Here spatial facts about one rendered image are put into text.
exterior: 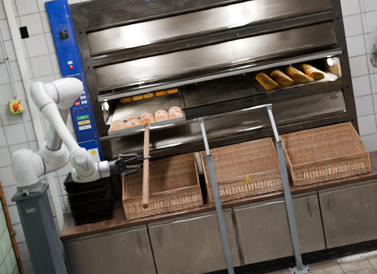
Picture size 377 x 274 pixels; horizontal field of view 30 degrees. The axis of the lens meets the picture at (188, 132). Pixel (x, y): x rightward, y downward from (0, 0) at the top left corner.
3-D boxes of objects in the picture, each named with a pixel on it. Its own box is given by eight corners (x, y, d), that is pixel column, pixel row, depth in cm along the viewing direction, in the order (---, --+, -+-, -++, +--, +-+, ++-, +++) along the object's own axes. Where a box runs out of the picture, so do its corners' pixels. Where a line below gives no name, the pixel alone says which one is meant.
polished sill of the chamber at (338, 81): (107, 129, 533) (106, 124, 532) (340, 83, 533) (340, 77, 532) (106, 130, 527) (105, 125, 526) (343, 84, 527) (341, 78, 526)
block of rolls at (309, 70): (255, 79, 599) (254, 73, 598) (310, 68, 599) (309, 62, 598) (265, 90, 540) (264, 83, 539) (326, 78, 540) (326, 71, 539)
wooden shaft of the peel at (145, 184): (149, 208, 315) (147, 202, 314) (142, 210, 314) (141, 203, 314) (149, 129, 482) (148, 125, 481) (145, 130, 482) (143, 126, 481)
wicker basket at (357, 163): (283, 169, 538) (277, 134, 532) (355, 155, 537) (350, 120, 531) (293, 187, 490) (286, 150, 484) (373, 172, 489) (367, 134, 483)
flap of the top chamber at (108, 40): (90, 57, 514) (86, 31, 517) (331, 9, 514) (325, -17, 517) (89, 55, 510) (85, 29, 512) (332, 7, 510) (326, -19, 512)
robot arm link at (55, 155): (31, 163, 465) (59, 153, 478) (43, 180, 458) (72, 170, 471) (45, 76, 413) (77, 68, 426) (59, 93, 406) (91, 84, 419)
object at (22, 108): (13, 112, 521) (9, 100, 519) (26, 110, 521) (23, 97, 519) (10, 114, 514) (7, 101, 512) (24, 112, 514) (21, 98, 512)
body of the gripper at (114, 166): (108, 159, 395) (124, 156, 395) (111, 173, 397) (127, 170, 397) (107, 162, 387) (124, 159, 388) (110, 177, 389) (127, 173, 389)
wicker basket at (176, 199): (129, 199, 538) (121, 165, 532) (201, 185, 537) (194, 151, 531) (125, 221, 490) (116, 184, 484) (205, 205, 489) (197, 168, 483)
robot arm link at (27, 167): (11, 185, 453) (3, 153, 449) (36, 176, 464) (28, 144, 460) (22, 188, 441) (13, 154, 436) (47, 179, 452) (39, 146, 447)
